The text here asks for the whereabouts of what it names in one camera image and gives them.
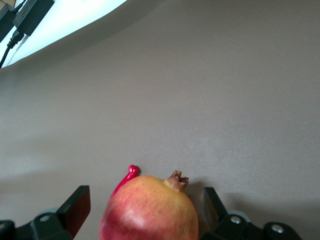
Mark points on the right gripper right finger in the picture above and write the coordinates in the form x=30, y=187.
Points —
x=225, y=227

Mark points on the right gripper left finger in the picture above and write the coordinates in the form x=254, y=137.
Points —
x=72, y=207

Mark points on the brown table cover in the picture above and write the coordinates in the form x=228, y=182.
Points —
x=200, y=100

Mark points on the red chili pepper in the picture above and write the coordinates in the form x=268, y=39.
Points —
x=130, y=175

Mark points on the red pomegranate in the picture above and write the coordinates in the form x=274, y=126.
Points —
x=150, y=212

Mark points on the black power adapter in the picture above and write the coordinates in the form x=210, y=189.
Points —
x=32, y=15
x=6, y=22

